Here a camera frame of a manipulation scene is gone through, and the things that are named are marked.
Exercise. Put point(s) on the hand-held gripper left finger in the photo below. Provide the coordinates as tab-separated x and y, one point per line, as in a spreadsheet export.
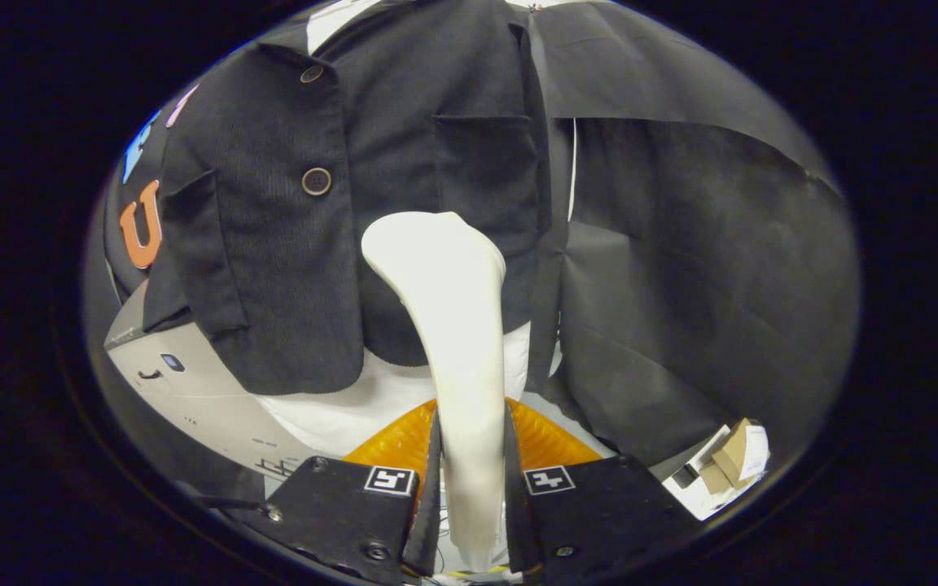
339	513

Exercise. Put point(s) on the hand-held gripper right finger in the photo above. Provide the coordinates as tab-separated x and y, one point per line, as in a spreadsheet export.
599	513

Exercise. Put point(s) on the white garment steamer head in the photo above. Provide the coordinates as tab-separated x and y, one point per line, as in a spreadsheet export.
453	325

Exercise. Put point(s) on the black blazer jacket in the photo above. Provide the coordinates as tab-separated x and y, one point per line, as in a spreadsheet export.
273	268

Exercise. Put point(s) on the white flat box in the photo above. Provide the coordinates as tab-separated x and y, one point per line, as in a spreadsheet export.
701	505

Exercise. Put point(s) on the white mannequin torso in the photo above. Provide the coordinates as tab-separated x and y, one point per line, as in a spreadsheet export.
355	407

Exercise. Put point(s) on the small cardboard box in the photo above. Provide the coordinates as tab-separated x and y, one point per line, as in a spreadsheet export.
729	456

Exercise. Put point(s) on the grey cabinet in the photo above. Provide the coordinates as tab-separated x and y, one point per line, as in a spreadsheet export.
192	399

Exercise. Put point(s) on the black backdrop cloth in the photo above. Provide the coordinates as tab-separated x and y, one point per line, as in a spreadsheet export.
705	285

